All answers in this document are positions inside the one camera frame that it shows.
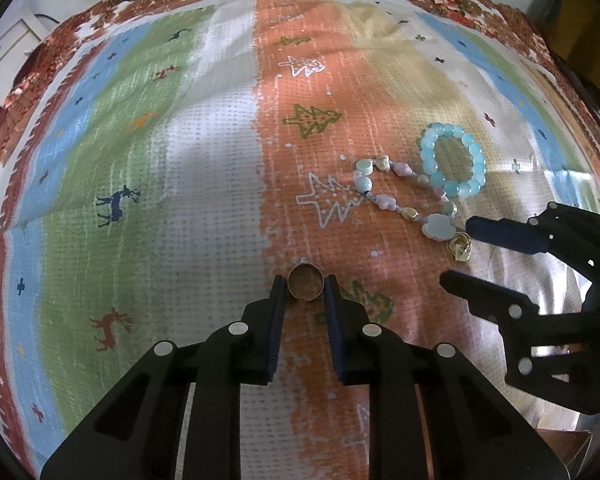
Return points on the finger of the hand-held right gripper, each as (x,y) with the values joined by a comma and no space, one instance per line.
(500,235)
(480,295)

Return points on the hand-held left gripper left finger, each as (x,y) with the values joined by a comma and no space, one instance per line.
(277,320)

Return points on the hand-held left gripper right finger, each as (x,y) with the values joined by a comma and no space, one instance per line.
(332,320)

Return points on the metal tin box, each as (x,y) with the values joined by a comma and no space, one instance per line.
(565,455)

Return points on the striped printed blanket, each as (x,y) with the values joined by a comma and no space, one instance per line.
(155,160)

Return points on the white headboard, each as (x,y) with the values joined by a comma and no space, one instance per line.
(5,50)

